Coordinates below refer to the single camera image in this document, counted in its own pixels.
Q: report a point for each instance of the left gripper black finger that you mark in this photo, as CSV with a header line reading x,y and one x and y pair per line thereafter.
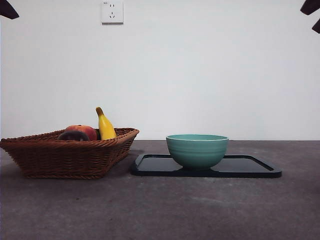
x,y
8,10

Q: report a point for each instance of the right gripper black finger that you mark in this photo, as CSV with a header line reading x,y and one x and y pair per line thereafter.
x,y
317,27
312,7

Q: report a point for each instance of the dark red plum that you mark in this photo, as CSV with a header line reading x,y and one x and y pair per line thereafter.
x,y
72,136

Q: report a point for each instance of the teal ribbed bowl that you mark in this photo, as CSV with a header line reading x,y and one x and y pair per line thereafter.
x,y
197,153

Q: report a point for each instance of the red orange peach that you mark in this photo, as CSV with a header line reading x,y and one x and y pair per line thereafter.
x,y
85,128

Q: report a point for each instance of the yellow banana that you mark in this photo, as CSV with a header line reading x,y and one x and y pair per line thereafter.
x,y
106,128

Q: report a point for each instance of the dark green fruit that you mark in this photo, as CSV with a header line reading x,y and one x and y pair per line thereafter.
x,y
98,136

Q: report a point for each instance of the brown wicker basket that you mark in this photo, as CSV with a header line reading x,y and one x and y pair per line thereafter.
x,y
65,160

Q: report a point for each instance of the black rectangular tray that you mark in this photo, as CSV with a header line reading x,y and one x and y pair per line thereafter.
x,y
155,173

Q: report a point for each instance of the white wall power socket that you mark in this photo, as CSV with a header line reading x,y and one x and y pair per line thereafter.
x,y
112,12

